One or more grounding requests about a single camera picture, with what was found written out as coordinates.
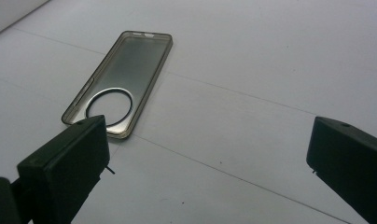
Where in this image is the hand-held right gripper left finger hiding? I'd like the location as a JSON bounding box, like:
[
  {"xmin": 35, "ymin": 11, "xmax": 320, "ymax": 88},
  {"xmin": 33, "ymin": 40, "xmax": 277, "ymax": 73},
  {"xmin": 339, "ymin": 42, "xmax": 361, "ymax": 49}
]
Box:
[{"xmin": 17, "ymin": 114, "xmax": 116, "ymax": 224}]

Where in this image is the white table cover board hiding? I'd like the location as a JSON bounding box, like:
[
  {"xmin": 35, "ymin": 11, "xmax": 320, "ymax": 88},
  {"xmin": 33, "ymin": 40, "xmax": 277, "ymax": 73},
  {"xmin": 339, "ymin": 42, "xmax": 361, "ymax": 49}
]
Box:
[{"xmin": 0, "ymin": 0, "xmax": 377, "ymax": 224}]

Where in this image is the transparent grey phone case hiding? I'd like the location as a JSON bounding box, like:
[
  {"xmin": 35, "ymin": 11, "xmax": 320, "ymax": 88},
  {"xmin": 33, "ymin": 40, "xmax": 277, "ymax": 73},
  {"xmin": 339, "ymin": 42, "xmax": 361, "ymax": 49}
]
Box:
[{"xmin": 61, "ymin": 30, "xmax": 174, "ymax": 140}]

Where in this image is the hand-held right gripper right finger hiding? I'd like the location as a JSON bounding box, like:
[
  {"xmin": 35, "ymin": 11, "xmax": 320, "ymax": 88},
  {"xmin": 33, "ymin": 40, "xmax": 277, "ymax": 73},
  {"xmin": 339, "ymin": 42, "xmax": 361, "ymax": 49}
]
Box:
[{"xmin": 306, "ymin": 116, "xmax": 377, "ymax": 224}]

